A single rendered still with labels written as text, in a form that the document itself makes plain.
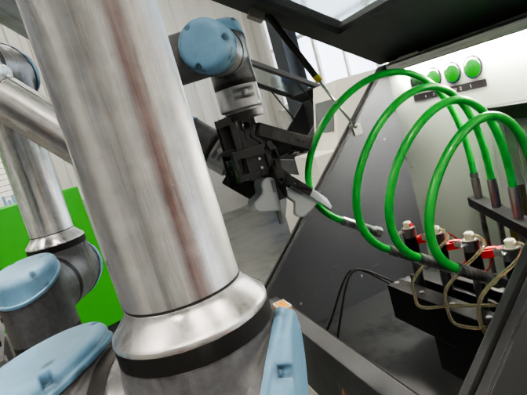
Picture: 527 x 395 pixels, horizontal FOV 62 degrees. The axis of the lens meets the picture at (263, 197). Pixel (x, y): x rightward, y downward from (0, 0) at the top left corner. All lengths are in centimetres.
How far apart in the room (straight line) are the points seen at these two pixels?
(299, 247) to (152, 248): 91
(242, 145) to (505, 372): 50
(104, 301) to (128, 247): 378
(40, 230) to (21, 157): 15
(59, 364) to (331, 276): 96
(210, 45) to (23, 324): 55
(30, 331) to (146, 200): 61
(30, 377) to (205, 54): 45
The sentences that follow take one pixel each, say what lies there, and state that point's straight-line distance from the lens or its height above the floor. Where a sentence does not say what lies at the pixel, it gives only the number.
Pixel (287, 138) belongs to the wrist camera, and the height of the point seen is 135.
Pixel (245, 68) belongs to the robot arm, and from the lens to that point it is 76.
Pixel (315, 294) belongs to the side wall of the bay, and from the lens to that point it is 123.
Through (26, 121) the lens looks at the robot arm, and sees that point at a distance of 81.
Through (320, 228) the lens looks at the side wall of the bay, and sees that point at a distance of 119.
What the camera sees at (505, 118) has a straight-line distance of 75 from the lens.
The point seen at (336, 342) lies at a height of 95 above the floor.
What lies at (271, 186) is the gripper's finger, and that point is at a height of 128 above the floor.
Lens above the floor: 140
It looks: 10 degrees down
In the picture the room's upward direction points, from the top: 16 degrees counter-clockwise
